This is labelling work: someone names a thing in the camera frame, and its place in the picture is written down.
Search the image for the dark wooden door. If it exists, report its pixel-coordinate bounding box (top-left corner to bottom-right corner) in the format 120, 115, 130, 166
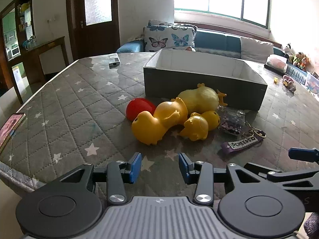
65, 0, 120, 61

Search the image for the purple strap keychain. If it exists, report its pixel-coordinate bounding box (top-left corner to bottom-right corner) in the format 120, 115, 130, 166
221, 127, 267, 156

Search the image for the grey cardboard box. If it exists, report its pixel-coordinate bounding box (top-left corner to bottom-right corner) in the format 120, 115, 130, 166
143, 49, 268, 111

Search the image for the group of small plush toys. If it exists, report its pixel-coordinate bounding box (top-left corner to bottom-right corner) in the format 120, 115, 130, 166
289, 52, 311, 71

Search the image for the small silver remote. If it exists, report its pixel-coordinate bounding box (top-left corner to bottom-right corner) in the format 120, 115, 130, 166
108, 53, 121, 68

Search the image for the white microwave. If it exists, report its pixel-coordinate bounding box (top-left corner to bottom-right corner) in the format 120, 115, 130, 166
7, 46, 21, 58

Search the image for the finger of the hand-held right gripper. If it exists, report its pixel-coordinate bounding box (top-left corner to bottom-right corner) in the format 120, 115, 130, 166
288, 147, 319, 161
244, 163, 319, 193

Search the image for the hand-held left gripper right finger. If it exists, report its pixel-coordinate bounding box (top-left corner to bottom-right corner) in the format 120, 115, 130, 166
178, 152, 265, 206

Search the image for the grey quilted star mat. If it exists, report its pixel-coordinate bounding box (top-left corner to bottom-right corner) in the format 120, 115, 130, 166
0, 50, 319, 201

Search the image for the white sofa cushion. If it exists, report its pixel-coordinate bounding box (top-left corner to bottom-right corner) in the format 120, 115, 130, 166
240, 36, 274, 63

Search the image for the dark wooden side table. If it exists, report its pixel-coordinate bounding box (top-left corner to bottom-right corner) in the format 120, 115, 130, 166
21, 36, 69, 85

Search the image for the clear container with pink contents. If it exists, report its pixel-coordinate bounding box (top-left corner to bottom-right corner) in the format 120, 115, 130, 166
264, 55, 287, 74

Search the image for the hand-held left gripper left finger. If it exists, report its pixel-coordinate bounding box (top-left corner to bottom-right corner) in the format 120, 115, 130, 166
60, 152, 142, 206

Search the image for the smartphone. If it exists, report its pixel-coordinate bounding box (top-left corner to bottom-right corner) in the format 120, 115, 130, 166
0, 113, 26, 153

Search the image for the yellow plush chick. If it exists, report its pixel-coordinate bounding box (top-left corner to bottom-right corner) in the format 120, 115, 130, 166
177, 83, 228, 113

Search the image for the blue sofa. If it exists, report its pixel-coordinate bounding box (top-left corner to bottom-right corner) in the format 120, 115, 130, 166
116, 21, 285, 63

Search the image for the large yellow rubber duck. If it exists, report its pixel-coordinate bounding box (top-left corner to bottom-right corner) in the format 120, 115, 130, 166
131, 97, 188, 146

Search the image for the blue patterned box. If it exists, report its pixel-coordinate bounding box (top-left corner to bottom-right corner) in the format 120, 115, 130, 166
285, 63, 307, 84

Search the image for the red plastic egg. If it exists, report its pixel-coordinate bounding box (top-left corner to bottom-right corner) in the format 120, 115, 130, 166
126, 98, 156, 122

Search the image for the small yellow rubber duck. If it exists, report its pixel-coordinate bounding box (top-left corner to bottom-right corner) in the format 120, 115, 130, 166
179, 110, 220, 141

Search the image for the butterfly print pillow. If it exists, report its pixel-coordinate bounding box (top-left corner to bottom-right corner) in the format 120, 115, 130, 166
148, 19, 175, 27
143, 25, 198, 53

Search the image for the wooden shelf unit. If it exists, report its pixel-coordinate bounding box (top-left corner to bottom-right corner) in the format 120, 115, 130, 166
15, 1, 34, 41

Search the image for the small pink toy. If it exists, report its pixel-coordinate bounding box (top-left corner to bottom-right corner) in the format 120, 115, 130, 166
282, 75, 297, 92

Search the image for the clear glitter keychain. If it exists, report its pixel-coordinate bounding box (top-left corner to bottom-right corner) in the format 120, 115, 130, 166
219, 106, 246, 137

